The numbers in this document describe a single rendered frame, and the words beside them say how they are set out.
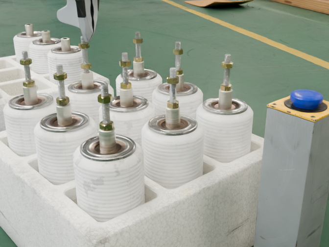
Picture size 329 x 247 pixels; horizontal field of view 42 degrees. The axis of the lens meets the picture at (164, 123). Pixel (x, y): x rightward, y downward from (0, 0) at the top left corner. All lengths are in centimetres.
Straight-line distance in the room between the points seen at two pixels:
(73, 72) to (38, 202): 50
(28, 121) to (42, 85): 40
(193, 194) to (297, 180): 15
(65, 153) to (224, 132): 25
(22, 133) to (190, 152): 29
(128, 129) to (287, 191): 27
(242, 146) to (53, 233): 33
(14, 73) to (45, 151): 63
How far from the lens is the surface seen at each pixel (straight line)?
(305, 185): 58
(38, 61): 121
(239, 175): 69
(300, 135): 56
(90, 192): 58
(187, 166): 64
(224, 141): 71
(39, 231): 70
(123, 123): 70
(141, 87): 85
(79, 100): 80
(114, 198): 57
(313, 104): 57
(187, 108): 78
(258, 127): 129
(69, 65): 109
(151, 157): 64
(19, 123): 75
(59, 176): 67
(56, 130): 65
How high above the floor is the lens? 52
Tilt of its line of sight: 24 degrees down
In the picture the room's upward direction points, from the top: straight up
